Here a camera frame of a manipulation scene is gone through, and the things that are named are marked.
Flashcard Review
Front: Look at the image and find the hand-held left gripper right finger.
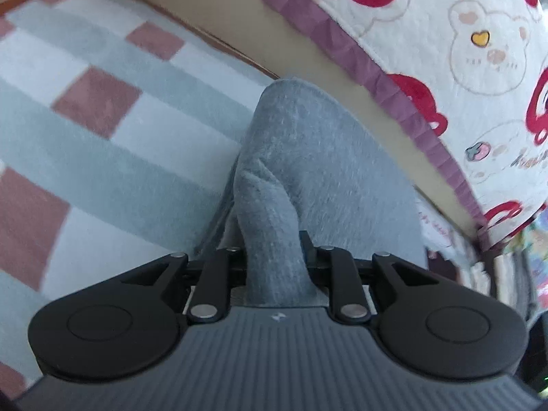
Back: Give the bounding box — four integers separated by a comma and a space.
299, 230, 439, 325

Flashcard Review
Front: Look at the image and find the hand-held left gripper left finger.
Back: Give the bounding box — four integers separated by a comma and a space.
122, 246, 249, 324

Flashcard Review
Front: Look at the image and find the grey sweatshirt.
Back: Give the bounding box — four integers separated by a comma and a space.
190, 78, 429, 309

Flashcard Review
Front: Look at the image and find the cartoon print cloth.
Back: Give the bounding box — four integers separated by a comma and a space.
417, 199, 484, 292

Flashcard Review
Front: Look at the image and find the floral quilt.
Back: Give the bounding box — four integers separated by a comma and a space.
509, 214, 548, 304

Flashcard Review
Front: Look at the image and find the bear print pillow purple frill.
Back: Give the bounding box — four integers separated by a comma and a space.
214, 0, 548, 253

